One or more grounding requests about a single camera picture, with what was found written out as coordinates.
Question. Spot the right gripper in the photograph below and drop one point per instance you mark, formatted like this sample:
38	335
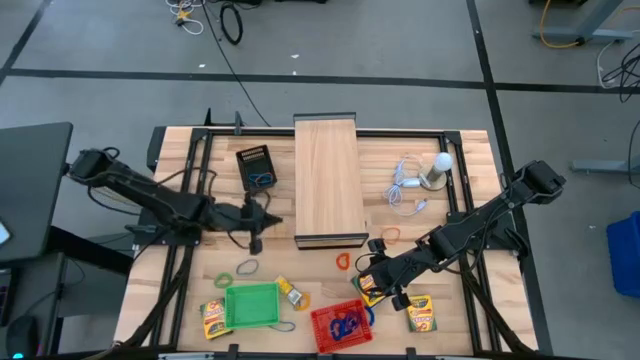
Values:
395	277

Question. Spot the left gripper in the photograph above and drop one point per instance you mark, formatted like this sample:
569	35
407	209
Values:
245	220

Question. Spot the Crayola crayon box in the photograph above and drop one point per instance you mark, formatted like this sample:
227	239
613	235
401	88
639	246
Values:
364	285
212	320
422	317

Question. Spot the blue ball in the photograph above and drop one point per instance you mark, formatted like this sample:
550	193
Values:
371	316

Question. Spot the thin orange rubber band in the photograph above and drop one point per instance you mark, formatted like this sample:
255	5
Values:
270	181
390	228

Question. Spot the purple coil wristband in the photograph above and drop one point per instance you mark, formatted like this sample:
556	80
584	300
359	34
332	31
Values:
356	317

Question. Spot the red-orange coil wristband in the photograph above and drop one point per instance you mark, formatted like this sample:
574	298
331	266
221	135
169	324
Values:
338	261

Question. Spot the blue coil wristband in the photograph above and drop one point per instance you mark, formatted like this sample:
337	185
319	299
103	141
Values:
334	331

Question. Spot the yellow patterned ball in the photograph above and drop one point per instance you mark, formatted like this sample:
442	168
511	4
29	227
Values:
307	301

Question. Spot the green coil wristband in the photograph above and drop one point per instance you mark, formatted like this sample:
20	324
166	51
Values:
216	281

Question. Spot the green plastic basket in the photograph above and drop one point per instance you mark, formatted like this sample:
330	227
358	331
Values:
251	305

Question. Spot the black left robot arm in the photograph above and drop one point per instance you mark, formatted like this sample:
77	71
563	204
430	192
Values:
165	202

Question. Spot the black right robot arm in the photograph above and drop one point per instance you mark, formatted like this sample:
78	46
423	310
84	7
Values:
475	225

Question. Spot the grey desk foot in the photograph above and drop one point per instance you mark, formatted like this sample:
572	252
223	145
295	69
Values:
600	166

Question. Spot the grey desk leg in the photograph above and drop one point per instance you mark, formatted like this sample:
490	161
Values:
600	36

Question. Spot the thin blue rubber band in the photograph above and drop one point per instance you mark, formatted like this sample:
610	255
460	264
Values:
237	269
283	331

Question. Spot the black plastic basket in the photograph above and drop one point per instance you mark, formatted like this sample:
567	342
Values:
257	160

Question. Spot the small yellow white packet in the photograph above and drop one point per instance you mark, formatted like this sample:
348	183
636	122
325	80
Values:
289	290

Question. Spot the black table clamp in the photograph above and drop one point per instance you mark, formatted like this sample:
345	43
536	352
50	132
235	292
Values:
210	119
239	122
411	353
232	352

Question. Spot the red plastic basket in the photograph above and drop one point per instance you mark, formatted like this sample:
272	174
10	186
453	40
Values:
320	345

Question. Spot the black corner plate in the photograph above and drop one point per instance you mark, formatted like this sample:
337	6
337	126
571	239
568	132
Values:
155	147

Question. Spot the bulb lamp on wooden base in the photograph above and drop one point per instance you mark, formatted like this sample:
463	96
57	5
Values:
442	161

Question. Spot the silver aluminium bar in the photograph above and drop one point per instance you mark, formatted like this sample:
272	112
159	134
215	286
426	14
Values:
185	356

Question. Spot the blue plastic bin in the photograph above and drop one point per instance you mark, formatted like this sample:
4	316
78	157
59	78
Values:
625	255

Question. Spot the lit screen device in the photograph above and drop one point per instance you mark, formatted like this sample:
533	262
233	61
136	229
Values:
3	233

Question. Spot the black computer mouse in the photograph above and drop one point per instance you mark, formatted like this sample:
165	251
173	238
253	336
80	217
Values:
21	337

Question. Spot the black aluminium frame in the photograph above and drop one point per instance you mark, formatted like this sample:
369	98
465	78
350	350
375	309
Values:
400	133

